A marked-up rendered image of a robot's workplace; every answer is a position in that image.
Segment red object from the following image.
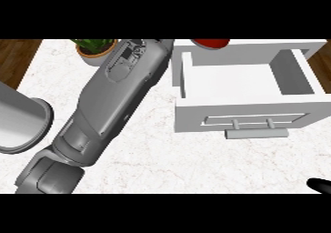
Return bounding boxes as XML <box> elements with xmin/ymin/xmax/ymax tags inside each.
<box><xmin>191</xmin><ymin>38</ymin><xmax>232</xmax><ymax>50</ymax></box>

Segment grey cylindrical container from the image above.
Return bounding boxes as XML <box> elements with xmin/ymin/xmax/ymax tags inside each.
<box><xmin>0</xmin><ymin>77</ymin><xmax>55</xmax><ymax>155</ymax></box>

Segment potted green plant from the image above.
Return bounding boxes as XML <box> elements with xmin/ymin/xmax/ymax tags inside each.
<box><xmin>68</xmin><ymin>38</ymin><xmax>118</xmax><ymax>67</ymax></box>

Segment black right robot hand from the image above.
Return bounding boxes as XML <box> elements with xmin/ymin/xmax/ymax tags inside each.
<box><xmin>306</xmin><ymin>177</ymin><xmax>331</xmax><ymax>195</ymax></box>

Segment white open drawer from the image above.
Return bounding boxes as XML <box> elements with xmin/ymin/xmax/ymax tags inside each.
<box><xmin>173</xmin><ymin>48</ymin><xmax>331</xmax><ymax>140</ymax></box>

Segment white drawer cabinet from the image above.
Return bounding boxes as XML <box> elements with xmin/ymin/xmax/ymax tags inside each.
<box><xmin>172</xmin><ymin>38</ymin><xmax>329</xmax><ymax>88</ymax></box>

